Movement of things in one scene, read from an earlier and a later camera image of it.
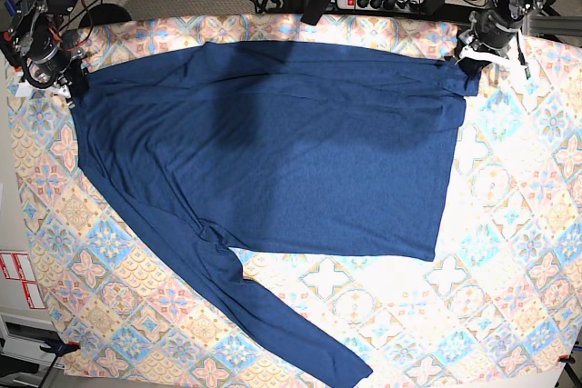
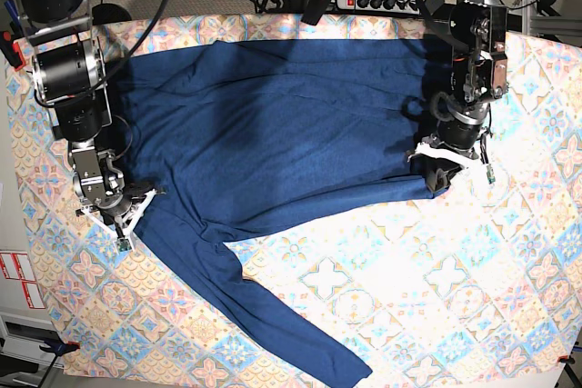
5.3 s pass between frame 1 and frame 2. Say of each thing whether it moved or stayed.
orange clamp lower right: stayed
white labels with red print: stayed
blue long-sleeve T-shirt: moved
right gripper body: moved
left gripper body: moved
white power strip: stayed
